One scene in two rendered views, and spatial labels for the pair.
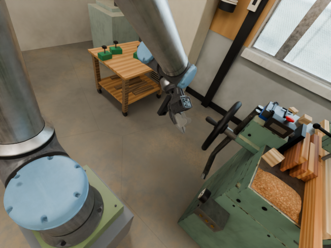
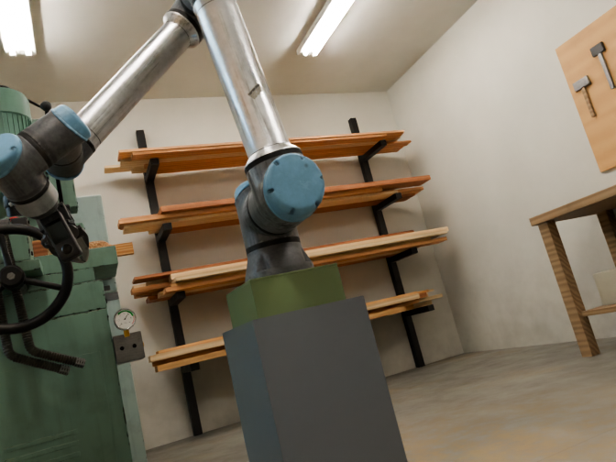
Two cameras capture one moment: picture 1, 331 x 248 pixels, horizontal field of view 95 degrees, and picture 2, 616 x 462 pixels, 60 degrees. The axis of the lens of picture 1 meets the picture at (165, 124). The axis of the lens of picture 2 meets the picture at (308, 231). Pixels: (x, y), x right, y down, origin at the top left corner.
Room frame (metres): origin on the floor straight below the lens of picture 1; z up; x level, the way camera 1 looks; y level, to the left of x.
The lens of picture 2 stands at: (1.12, 1.17, 0.48)
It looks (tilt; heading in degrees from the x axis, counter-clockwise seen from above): 11 degrees up; 219
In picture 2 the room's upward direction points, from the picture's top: 14 degrees counter-clockwise
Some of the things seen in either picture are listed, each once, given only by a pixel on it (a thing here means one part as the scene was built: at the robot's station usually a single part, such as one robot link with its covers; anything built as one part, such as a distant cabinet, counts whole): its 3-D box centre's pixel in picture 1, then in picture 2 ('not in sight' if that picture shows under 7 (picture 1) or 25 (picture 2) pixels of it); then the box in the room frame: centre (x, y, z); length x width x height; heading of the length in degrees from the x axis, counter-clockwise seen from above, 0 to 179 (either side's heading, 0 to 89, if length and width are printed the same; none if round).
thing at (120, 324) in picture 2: (204, 196); (125, 323); (0.27, -0.26, 0.65); 0.06 x 0.04 x 0.08; 153
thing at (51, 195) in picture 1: (56, 194); (266, 213); (0.08, 0.21, 0.83); 0.17 x 0.15 x 0.18; 62
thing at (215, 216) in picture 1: (210, 213); (128, 347); (0.24, -0.32, 0.58); 0.12 x 0.08 x 0.08; 63
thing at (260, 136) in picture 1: (265, 128); (4, 253); (0.52, -0.41, 0.91); 0.15 x 0.14 x 0.09; 153
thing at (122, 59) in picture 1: (131, 74); not in sight; (1.51, 0.56, 0.32); 0.66 x 0.57 x 0.64; 152
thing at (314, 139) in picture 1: (310, 155); not in sight; (0.44, -0.56, 0.92); 0.25 x 0.02 x 0.05; 153
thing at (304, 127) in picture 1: (286, 132); not in sight; (0.49, -0.46, 0.95); 0.09 x 0.07 x 0.09; 153
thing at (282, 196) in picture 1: (281, 190); (96, 247); (0.25, -0.39, 0.92); 0.14 x 0.09 x 0.04; 63
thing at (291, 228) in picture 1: (277, 147); (10, 274); (0.48, -0.48, 0.87); 0.61 x 0.30 x 0.06; 153
